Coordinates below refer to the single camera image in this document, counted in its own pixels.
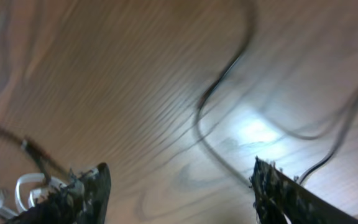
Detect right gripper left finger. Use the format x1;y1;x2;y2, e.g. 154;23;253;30
6;162;111;224

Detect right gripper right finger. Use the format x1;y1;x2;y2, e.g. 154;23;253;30
250;158;358;224

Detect white usb cable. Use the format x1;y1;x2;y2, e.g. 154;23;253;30
0;172;71;224

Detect black usb cable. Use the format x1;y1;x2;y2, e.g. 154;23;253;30
194;0;358;187

